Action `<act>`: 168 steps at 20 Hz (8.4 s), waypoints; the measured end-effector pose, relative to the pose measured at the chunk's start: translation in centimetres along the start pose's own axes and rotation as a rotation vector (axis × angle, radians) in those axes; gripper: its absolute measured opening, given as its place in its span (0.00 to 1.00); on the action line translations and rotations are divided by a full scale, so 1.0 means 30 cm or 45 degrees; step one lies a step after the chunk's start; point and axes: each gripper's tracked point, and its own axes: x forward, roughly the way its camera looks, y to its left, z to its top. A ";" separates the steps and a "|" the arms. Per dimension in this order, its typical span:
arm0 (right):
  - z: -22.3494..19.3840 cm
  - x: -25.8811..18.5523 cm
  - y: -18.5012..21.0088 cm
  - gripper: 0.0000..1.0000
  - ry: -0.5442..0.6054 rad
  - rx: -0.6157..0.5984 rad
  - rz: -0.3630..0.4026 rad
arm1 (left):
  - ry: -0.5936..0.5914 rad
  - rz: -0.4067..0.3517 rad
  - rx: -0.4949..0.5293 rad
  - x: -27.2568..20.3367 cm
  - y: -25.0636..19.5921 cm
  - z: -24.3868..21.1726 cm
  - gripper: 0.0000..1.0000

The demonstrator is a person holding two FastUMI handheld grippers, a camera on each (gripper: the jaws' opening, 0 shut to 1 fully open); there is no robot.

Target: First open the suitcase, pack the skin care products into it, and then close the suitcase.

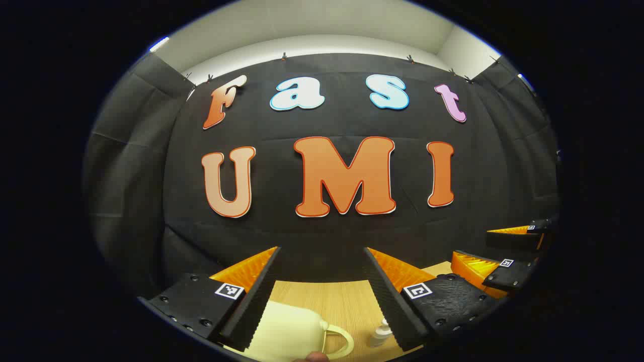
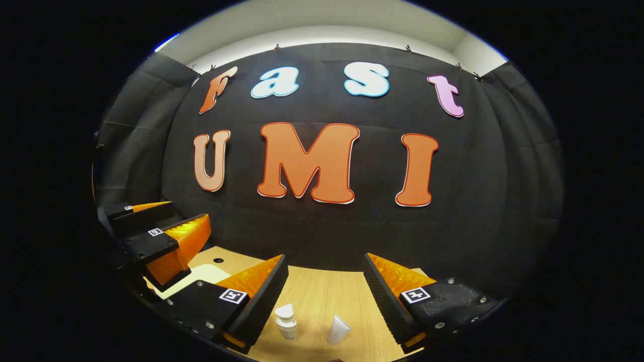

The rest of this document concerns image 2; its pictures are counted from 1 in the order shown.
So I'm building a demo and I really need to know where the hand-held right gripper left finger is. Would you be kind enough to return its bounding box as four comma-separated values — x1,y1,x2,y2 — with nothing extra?
164,254,290,355

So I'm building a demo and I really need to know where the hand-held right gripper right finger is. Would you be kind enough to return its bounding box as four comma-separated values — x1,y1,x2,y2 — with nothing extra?
363,252,506,352

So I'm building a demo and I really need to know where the white pump bottle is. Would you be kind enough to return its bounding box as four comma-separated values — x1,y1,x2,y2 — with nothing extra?
274,303,299,341

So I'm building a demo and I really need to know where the row of small backdrop clips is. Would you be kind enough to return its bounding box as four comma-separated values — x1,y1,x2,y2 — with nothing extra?
189,44,484,81

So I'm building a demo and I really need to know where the white squeeze tube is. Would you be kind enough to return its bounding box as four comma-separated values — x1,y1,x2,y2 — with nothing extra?
327,315,352,345

